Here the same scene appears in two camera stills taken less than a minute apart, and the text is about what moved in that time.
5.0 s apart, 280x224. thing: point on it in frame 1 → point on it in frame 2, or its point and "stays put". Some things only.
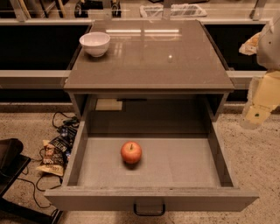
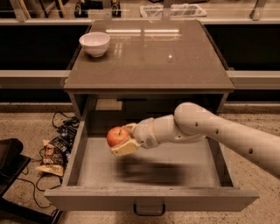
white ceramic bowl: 95,43 stays put
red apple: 130,152 → 116,135
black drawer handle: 149,213 stays put
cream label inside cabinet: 108,104 stays put
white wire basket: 177,10 stays put
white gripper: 269,48 → 145,132
